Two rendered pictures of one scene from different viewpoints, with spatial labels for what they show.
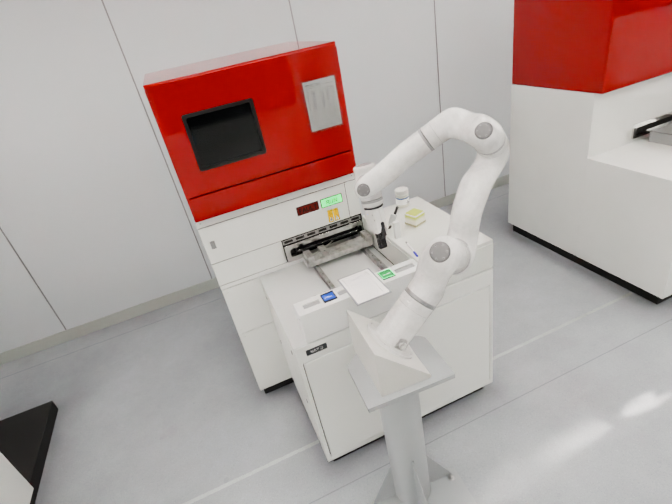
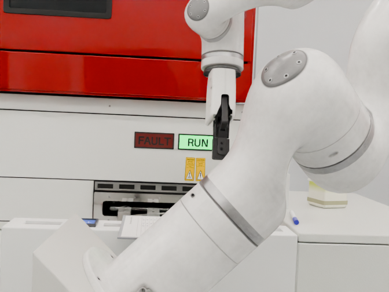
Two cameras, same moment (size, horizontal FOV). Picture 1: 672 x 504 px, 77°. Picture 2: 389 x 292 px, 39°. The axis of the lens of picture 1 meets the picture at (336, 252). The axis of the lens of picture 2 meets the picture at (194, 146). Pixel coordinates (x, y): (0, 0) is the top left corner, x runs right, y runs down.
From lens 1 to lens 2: 0.94 m
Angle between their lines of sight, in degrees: 29
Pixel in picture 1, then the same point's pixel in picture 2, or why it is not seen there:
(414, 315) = (193, 229)
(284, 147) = (140, 20)
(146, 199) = not seen: outside the picture
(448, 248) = (304, 58)
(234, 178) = (49, 40)
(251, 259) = (34, 193)
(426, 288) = (239, 167)
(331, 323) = not seen: hidden behind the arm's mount
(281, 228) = (101, 158)
